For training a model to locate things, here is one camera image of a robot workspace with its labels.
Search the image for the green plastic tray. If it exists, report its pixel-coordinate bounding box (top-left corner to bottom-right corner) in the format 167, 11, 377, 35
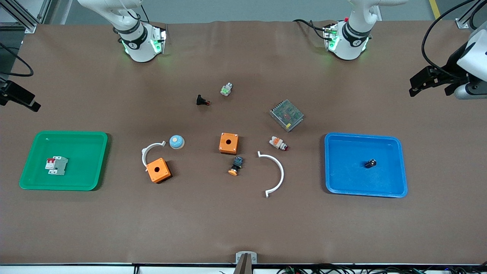
19, 131, 109, 191

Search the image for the large white curved bracket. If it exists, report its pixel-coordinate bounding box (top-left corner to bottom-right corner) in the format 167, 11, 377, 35
258, 151, 285, 198

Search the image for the aluminium frame profile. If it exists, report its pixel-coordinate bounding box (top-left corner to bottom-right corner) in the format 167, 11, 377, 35
456, 0, 487, 29
0, 0, 51, 34

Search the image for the orange white red switch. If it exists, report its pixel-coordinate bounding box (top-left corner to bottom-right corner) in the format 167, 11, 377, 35
269, 136, 289, 151

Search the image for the orange box with hole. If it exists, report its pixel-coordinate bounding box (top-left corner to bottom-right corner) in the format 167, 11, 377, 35
146, 158, 172, 184
219, 132, 240, 155

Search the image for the small white curved bracket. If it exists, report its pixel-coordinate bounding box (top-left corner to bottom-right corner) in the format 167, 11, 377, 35
142, 141, 167, 172

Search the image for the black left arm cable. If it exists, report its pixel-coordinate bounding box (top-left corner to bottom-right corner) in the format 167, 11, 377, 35
422, 0, 487, 81

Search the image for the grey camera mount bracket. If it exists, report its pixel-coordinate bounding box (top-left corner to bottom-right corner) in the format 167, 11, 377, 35
233, 252, 258, 274

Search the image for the blue plastic tray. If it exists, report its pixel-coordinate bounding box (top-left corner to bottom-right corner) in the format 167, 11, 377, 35
324, 132, 408, 198

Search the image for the black base cable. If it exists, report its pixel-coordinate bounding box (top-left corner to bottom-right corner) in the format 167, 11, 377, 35
293, 18, 330, 41

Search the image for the silver mesh power supply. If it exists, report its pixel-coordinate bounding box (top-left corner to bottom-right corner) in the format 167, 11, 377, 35
269, 99, 304, 132

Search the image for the black orange push button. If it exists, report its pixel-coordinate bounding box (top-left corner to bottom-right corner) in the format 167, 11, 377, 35
228, 156, 244, 176

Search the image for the white red circuit breaker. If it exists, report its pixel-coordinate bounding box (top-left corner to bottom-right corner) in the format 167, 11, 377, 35
45, 156, 69, 176

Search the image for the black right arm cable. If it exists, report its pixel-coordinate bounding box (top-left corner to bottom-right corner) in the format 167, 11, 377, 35
0, 42, 34, 77

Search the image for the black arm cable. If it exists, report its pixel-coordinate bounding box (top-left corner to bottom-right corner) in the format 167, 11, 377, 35
0, 42, 34, 77
422, 0, 487, 81

